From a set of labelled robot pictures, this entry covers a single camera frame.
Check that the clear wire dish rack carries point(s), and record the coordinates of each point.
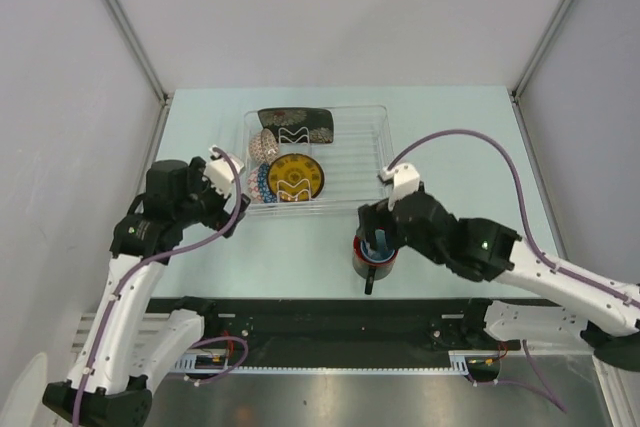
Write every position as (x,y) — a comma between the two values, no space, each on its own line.
(351,163)

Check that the left slotted cable duct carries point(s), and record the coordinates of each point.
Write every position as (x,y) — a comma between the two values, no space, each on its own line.
(205,364)

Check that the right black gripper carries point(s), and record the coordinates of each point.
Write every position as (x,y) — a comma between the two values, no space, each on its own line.
(374,216)

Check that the slotted cable duct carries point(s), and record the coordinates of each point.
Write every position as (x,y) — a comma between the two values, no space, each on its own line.
(205,364)
(473,362)

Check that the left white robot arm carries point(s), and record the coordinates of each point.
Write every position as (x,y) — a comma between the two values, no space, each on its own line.
(112,383)

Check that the right slotted cable duct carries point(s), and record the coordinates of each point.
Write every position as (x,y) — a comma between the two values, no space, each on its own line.
(473,362)

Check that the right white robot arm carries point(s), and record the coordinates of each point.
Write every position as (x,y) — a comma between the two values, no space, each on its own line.
(583,308)

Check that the black square floral plate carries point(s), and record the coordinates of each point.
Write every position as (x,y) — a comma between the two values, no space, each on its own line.
(299,124)

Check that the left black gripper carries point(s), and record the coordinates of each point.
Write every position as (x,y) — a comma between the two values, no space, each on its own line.
(197,179)

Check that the yellow round patterned plate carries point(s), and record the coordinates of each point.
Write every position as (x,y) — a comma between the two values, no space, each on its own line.
(295,177)

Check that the brown patterned bowl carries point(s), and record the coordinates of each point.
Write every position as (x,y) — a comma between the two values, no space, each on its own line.
(263,147)

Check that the red black mug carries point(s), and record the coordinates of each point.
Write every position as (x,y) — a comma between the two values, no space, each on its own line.
(368,272)

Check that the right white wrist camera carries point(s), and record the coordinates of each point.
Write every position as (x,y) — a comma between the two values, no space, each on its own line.
(405,180)

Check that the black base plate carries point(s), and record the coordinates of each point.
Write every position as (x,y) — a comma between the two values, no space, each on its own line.
(353,334)

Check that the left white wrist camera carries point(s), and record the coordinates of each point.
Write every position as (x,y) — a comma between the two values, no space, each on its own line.
(219,173)

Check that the blue patterned bowl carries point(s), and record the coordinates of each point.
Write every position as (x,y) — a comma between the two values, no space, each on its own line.
(257,185)

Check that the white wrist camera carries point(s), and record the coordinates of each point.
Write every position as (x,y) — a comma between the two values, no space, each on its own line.
(405,180)
(219,173)

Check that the light blue cup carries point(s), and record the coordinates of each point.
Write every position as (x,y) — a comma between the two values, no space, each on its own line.
(382,254)

